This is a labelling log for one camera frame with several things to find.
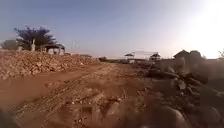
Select building with pitched roof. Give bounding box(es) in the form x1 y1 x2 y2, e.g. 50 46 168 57
172 49 205 72

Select red dirt road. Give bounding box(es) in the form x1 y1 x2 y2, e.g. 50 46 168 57
0 61 224 128

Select pile of rocks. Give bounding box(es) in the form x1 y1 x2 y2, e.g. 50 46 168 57
132 62 224 128

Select grey wall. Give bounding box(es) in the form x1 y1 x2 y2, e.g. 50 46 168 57
159 58 224 82

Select shelter with dark roof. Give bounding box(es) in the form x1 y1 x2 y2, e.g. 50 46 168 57
148 52 162 62
124 52 136 64

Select dark broad tree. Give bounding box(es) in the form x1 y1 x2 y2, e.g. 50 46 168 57
13 26 59 52

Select heap of pale rubble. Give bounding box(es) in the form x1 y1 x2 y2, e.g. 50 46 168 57
0 49 101 80

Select small grey-green bush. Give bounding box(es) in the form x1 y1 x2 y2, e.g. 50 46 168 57
0 39 21 52

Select low building with dark roof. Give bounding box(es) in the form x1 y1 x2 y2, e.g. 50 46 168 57
41 43 67 56

